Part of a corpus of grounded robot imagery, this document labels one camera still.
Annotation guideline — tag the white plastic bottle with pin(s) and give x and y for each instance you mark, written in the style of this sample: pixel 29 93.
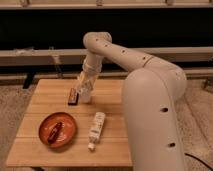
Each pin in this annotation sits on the white plastic bottle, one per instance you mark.
pixel 95 130

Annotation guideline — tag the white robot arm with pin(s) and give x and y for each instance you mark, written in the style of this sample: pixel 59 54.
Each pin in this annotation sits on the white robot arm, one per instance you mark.
pixel 148 99

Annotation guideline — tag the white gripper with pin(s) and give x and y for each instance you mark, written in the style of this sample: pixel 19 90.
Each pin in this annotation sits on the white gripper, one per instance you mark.
pixel 85 82

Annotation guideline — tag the dark brown eraser block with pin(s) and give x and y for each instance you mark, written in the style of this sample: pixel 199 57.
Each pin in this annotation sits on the dark brown eraser block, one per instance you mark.
pixel 73 97

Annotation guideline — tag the white ceramic cup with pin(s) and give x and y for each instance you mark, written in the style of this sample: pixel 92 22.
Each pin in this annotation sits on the white ceramic cup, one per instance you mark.
pixel 85 95

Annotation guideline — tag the dark red item on plate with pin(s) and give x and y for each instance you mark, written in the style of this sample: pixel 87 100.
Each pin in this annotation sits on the dark red item on plate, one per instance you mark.
pixel 54 133

